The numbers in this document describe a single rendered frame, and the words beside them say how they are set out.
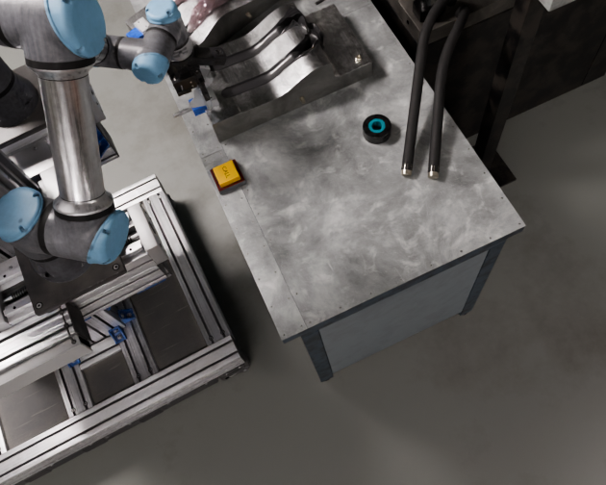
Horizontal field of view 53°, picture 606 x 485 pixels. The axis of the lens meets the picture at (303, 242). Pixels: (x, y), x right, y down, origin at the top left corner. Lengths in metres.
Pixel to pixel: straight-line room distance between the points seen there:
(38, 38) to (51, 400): 1.52
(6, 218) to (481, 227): 1.13
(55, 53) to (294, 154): 0.83
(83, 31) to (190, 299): 1.33
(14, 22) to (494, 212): 1.19
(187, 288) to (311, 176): 0.78
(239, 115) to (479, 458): 1.42
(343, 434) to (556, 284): 0.99
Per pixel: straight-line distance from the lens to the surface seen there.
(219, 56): 1.68
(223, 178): 1.72
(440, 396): 2.33
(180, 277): 2.30
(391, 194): 1.68
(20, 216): 1.33
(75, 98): 1.17
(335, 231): 1.63
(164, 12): 1.52
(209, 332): 2.22
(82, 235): 1.26
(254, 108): 1.77
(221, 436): 2.36
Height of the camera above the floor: 2.29
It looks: 66 degrees down
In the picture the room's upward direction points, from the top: 15 degrees counter-clockwise
